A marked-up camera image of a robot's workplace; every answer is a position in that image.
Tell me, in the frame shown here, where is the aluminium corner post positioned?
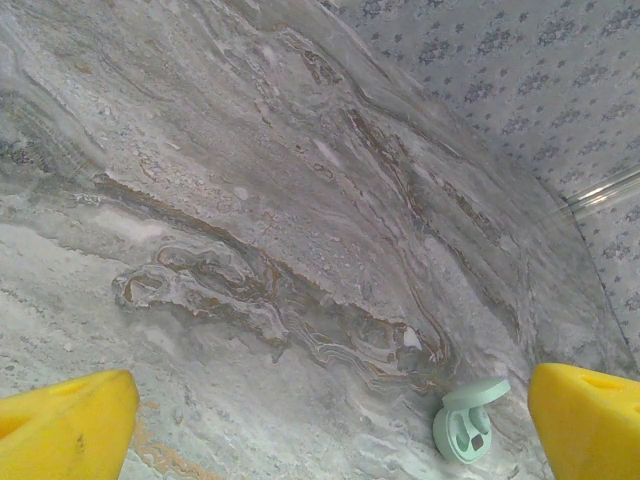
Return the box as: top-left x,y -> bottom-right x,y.
563,169 -> 640,221

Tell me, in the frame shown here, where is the mint green earbud charging case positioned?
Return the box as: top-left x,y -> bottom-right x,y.
432,378 -> 512,464

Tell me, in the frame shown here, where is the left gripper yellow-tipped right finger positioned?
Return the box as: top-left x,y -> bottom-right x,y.
528,363 -> 640,480

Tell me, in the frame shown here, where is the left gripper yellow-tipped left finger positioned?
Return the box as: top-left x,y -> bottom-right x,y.
0,369 -> 140,480

